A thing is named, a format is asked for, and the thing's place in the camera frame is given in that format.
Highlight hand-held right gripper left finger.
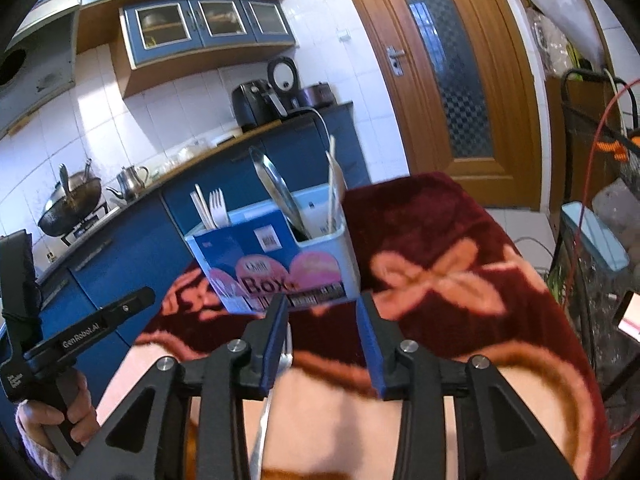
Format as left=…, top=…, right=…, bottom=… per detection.
left=65, top=294, right=291, bottom=480

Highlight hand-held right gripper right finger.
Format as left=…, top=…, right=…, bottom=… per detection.
left=358, top=291, right=578, bottom=480

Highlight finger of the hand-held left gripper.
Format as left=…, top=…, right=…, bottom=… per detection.
left=100, top=287, right=156, bottom=329

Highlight stainless steel spoon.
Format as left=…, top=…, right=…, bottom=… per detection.
left=249, top=146, right=303, bottom=236
left=260, top=154, right=312, bottom=240
left=247, top=350, right=293, bottom=480

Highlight white blue utensil box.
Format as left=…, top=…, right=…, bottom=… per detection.
left=184, top=186, right=362, bottom=315

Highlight white plastic spoon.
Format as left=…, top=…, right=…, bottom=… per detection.
left=332, top=162, right=347, bottom=233

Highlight person's left hand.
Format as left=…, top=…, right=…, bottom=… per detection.
left=16, top=370, right=100, bottom=451

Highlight blue kitchen base cabinet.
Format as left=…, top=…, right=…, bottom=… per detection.
left=0, top=101, right=373, bottom=441

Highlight gas stove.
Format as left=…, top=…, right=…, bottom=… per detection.
left=60, top=200, right=121, bottom=247

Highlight black wok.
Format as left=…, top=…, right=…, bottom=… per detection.
left=37, top=171, right=103, bottom=237

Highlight white plastic knife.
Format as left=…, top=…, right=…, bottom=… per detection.
left=190, top=191, right=215, bottom=231

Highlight steel kettle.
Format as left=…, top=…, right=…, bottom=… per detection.
left=106, top=165, right=151, bottom=203

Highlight white plastic fork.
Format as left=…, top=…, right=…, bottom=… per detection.
left=207, top=188, right=231, bottom=228

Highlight metal ladle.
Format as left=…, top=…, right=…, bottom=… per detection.
left=59, top=162, right=75, bottom=206

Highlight dark red patterned blanket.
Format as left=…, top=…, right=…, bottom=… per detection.
left=95, top=172, right=613, bottom=480

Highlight wooden cutting board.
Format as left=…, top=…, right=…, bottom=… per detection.
left=142, top=130, right=243, bottom=193

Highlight black air fryer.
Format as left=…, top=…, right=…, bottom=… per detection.
left=231, top=81, right=287, bottom=133

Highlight wooden door with frosted glass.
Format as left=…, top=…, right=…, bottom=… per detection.
left=332, top=0, right=546, bottom=211

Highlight grey range hood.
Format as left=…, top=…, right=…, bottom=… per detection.
left=0, top=0, right=83, bottom=138

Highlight light blue lid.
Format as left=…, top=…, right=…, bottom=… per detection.
left=560, top=202, right=630, bottom=273

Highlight dark brown slow cooker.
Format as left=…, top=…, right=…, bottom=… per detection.
left=300, top=82, right=333, bottom=108

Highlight steel pot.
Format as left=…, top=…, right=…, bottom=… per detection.
left=140, top=10, right=176, bottom=28

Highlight wooden shelf unit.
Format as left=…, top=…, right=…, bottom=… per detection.
left=520, top=0, right=640, bottom=261

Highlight bag of white packets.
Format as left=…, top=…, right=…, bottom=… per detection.
left=525, top=7, right=576, bottom=76

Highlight white plastic bag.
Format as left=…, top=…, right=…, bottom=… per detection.
left=497, top=0, right=606, bottom=68

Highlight grey floor cables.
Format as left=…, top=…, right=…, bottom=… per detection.
left=515, top=235, right=556, bottom=271

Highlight white power cable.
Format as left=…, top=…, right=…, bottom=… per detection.
left=290, top=106, right=337, bottom=156

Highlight red cable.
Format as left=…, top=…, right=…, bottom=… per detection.
left=580, top=80, right=640, bottom=441

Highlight blue glass-door wall cabinet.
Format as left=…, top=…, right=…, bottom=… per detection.
left=111, top=0, right=297, bottom=98

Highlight metal door handle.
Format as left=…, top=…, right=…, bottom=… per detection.
left=386, top=46, right=406, bottom=77

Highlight black wire rack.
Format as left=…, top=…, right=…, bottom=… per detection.
left=560, top=67, right=640, bottom=401

